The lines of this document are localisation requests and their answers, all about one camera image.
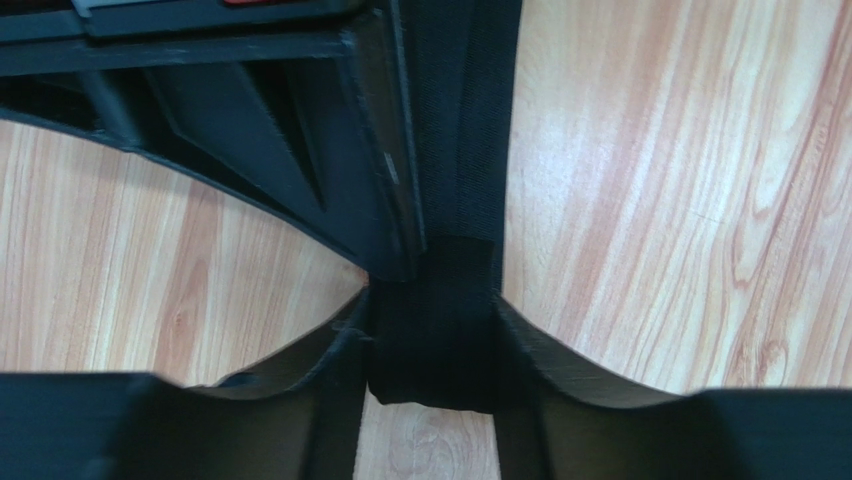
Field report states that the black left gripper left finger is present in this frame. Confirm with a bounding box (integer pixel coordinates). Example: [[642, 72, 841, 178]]
[[1, 291, 368, 479]]

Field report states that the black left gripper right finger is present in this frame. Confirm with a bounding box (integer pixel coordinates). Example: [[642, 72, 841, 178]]
[[494, 300, 851, 479]]

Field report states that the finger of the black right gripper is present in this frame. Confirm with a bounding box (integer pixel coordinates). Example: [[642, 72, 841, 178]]
[[1, 1, 424, 281]]

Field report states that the black tie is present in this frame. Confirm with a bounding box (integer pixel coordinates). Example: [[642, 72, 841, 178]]
[[368, 1, 521, 413]]

